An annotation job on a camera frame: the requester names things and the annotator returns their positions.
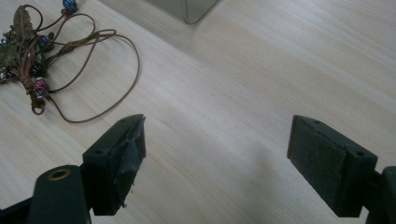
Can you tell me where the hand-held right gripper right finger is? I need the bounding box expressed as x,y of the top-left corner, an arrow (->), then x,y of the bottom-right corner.
286,114 -> 378,218

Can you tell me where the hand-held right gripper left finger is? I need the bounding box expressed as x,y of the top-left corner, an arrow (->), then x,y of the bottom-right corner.
81,113 -> 148,217

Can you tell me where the brown cord beaded necklace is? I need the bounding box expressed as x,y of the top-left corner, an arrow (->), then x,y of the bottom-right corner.
0,0 -> 141,124

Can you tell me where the grey box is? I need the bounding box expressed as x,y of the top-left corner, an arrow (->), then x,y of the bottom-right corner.
143,0 -> 219,25

